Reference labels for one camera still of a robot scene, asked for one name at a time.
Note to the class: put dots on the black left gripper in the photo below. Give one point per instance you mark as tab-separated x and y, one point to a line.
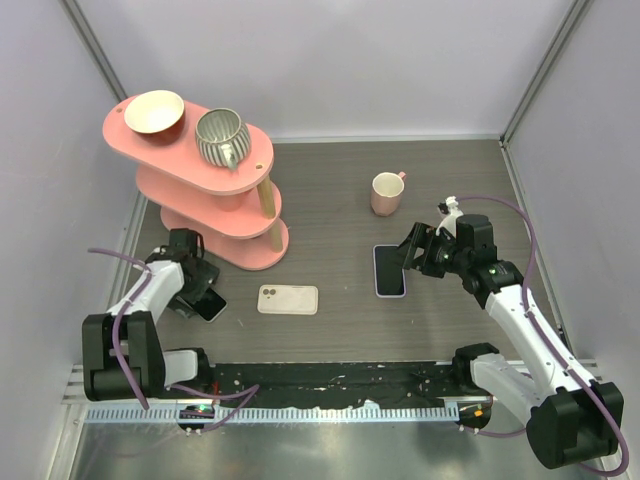
207	275

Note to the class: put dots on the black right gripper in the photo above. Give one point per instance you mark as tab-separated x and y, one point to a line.
423	236

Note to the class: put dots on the lilac phone case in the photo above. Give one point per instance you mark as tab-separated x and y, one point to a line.
390	296

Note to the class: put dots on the dark blue phone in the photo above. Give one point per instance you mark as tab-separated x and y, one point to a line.
389	272

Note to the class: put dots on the white-edged black phone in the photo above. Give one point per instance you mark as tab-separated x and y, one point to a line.
210	305

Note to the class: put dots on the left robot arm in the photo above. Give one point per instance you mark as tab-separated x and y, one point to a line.
122	356

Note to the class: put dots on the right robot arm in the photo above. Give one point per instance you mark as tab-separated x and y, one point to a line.
569	417

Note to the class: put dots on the beige phone case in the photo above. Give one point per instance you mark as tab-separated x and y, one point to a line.
288	300

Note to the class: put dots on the pink tiered wooden shelf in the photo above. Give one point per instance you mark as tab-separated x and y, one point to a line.
237	212

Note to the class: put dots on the pink ceramic mug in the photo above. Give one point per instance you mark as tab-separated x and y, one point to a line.
387	189

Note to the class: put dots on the grey striped mug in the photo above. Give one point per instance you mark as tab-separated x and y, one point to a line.
223	138

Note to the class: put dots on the cream bowl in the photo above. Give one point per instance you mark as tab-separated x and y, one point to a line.
157	116

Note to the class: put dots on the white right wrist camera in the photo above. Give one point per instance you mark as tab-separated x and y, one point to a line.
449	211

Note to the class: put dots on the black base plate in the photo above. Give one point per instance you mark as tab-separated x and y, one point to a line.
330	385

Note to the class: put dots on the white slotted cable duct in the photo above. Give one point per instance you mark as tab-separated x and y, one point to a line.
183	411

